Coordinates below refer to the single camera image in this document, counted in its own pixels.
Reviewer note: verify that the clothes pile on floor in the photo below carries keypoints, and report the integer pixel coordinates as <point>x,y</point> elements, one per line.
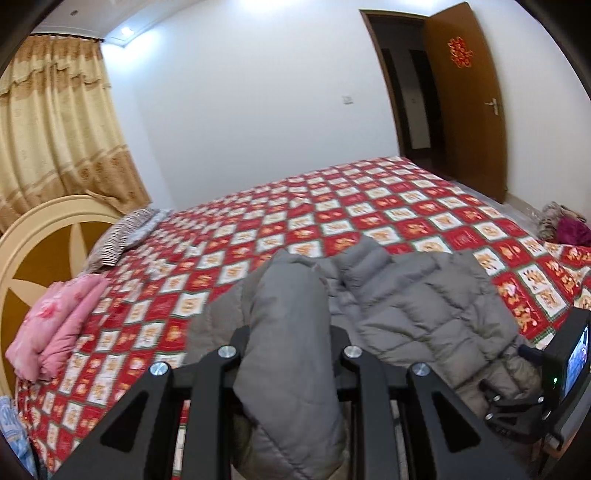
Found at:
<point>551,217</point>

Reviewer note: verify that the red paper door decoration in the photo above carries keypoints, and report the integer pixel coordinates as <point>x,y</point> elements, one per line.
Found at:
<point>460,50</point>

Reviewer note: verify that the cream and brown headboard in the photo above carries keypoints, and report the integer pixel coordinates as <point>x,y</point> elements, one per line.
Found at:
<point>37,244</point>

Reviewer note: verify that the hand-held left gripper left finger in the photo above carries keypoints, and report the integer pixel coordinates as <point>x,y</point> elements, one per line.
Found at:
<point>234,342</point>

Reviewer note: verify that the striped pillow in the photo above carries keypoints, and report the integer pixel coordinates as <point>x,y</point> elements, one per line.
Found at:
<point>124,233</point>

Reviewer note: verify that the blue printed cloth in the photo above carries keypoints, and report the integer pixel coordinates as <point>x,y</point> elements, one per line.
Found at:
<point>14,434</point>

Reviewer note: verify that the dark curtain rod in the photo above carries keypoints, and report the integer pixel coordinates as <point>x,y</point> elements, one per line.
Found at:
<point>69,38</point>

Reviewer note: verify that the grey puffer jacket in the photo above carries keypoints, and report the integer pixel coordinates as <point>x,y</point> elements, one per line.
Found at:
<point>415,300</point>

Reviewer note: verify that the recessed ceiling light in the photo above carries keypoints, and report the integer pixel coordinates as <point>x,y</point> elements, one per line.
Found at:
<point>125,31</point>

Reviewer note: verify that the dark brown door frame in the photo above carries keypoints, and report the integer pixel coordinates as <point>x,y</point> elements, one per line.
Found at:
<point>369,27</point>

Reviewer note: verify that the red checkered printed bedspread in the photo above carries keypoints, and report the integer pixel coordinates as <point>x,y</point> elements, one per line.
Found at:
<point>286,217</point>

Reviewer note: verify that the magenta cloth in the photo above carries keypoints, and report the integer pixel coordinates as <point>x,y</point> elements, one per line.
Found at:
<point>575,230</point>

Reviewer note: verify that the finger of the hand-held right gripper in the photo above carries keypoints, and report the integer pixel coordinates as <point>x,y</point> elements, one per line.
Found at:
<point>531,354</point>
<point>517,410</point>

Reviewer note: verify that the beige patterned curtain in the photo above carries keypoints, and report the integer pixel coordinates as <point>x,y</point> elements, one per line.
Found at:
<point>60,124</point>

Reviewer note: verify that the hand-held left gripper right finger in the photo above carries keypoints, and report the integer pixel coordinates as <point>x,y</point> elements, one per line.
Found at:
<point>345,344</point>

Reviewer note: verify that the pink folded blanket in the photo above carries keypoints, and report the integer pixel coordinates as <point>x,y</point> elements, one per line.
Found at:
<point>55,318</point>

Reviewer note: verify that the brown wooden door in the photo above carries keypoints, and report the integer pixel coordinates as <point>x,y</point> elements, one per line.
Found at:
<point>466,129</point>

